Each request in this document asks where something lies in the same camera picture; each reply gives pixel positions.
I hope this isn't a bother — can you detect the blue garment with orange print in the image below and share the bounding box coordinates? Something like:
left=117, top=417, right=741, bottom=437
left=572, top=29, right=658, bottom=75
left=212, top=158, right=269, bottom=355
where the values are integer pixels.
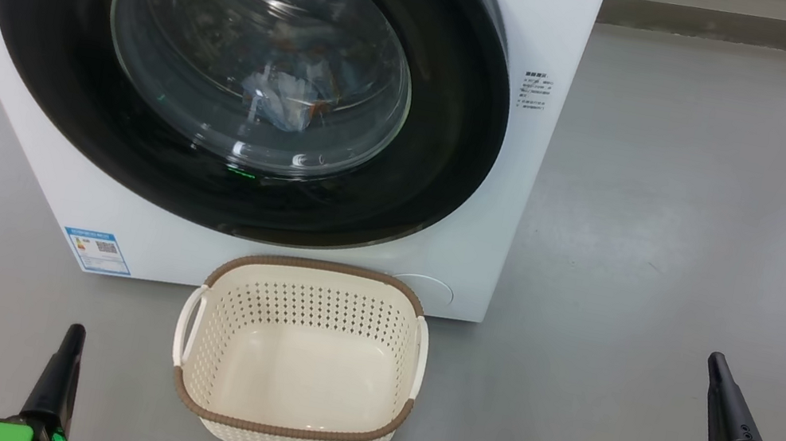
left=234, top=61, right=342, bottom=139

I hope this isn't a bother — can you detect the blue energy label sticker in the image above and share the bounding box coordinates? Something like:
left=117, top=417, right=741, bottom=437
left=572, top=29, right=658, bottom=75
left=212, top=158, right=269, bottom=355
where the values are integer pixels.
left=58, top=225, right=138, bottom=279

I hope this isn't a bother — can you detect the printed black text notice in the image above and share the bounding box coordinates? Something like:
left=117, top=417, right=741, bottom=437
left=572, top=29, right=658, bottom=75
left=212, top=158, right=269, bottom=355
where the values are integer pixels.
left=516, top=70, right=553, bottom=115

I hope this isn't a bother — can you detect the dark round washing machine door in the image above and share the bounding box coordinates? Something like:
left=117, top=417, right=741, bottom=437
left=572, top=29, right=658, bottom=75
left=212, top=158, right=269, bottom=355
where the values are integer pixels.
left=0, top=0, right=530, bottom=281

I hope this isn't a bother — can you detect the steel washing machine drum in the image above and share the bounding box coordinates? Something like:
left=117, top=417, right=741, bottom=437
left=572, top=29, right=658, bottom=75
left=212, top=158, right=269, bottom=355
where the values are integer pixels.
left=92, top=0, right=428, bottom=193

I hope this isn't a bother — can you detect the cream perforated laundry basket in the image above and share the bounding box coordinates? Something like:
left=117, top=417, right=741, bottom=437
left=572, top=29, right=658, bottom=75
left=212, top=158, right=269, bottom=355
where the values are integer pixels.
left=158, top=238, right=441, bottom=441

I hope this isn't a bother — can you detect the round white filter cover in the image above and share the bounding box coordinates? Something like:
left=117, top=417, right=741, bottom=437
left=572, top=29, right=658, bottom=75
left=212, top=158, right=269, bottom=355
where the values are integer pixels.
left=386, top=269, right=457, bottom=320

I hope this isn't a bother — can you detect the white washing machine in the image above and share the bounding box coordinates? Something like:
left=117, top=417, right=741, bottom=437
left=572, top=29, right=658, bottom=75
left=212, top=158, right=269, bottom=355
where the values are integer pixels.
left=0, top=0, right=609, bottom=353

